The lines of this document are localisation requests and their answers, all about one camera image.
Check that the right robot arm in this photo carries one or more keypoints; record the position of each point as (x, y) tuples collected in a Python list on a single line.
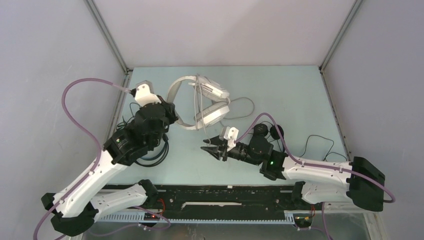
[(358, 182)]

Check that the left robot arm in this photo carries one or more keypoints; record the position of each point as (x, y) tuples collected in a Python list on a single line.
[(76, 208)]

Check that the right aluminium frame post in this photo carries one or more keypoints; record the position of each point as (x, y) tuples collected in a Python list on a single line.
[(346, 24)]

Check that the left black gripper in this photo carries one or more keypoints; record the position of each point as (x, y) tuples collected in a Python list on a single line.
[(169, 110)]

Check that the white over-ear headphones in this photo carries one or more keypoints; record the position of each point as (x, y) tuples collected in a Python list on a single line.
[(211, 101)]

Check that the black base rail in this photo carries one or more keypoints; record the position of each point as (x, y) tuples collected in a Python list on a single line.
[(224, 203)]

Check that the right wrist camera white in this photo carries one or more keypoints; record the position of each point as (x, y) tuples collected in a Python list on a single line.
[(229, 136)]

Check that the black on-ear headphones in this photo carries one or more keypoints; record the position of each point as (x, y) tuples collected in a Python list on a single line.
[(272, 132)]

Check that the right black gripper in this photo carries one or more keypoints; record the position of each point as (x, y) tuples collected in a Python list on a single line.
[(215, 151)]

